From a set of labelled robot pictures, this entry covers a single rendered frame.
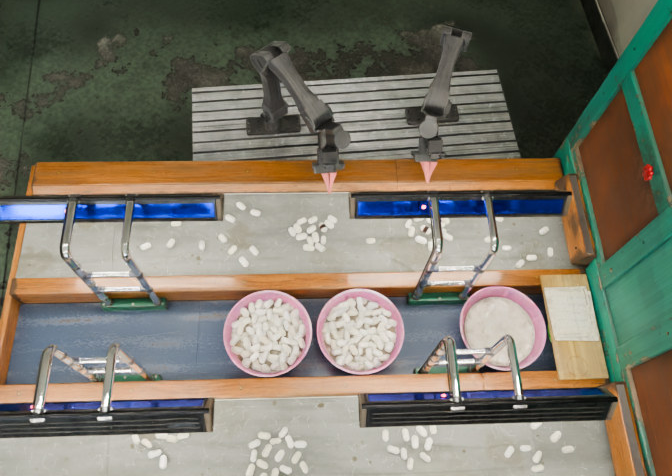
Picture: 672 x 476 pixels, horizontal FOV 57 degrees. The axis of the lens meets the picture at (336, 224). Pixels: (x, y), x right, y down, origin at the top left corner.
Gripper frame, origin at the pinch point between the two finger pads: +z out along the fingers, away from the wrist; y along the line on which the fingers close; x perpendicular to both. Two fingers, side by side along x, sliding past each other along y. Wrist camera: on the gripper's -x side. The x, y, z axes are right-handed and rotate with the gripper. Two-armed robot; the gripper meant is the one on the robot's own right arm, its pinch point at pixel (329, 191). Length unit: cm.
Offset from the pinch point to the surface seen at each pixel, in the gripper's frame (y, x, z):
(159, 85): -76, 136, -32
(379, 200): 11.8, -31.4, -3.1
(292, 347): -15, -21, 44
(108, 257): -72, -2, 17
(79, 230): -82, 5, 9
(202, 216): -36.9, -28.5, -0.9
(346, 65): 21, 142, -38
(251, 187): -25.5, 11.5, -0.4
